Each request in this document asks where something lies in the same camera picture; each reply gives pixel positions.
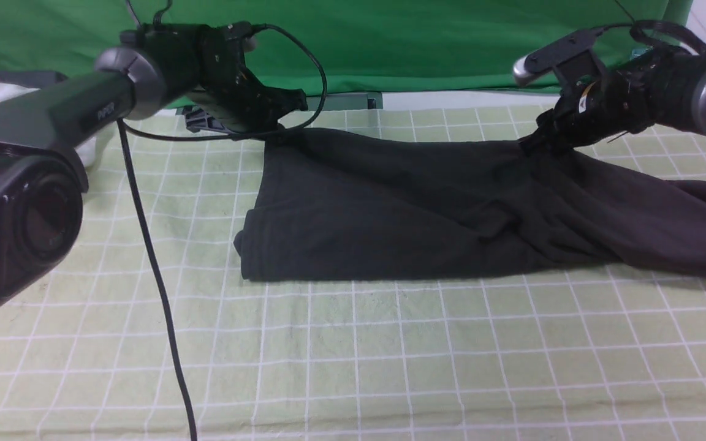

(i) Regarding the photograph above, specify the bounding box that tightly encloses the green checkered table cloth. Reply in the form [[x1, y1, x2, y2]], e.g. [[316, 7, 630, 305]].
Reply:
[[0, 129, 706, 440]]

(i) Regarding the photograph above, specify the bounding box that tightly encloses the dark green backdrop base bar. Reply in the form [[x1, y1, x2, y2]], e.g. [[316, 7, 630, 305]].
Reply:
[[174, 91, 384, 116]]

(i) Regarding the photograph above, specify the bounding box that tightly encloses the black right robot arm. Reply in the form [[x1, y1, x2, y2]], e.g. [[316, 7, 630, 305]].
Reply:
[[514, 47, 706, 156]]

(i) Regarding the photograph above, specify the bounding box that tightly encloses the crumpled white shirt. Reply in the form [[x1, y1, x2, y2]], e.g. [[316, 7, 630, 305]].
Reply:
[[0, 83, 107, 172]]

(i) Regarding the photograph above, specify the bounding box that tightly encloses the gray garment behind white shirt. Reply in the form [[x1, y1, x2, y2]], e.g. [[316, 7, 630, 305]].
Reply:
[[0, 70, 68, 89]]

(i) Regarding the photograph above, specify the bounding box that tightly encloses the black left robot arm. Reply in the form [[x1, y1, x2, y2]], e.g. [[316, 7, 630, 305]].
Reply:
[[0, 21, 308, 307]]

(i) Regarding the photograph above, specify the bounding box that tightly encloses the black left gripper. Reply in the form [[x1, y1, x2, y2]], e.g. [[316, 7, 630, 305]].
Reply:
[[191, 24, 308, 133]]

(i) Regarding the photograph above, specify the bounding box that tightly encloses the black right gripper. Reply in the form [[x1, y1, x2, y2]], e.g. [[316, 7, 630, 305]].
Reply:
[[518, 64, 658, 157]]

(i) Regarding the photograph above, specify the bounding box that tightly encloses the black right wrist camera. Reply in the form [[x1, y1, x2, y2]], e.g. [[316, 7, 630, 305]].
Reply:
[[512, 27, 605, 89]]

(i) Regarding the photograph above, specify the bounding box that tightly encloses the green backdrop cloth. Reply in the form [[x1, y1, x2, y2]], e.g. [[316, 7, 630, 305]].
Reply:
[[0, 1, 691, 93]]

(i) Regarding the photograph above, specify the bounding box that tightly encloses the dark gray long-sleeve shirt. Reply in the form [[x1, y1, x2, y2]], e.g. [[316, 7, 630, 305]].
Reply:
[[233, 128, 706, 282]]

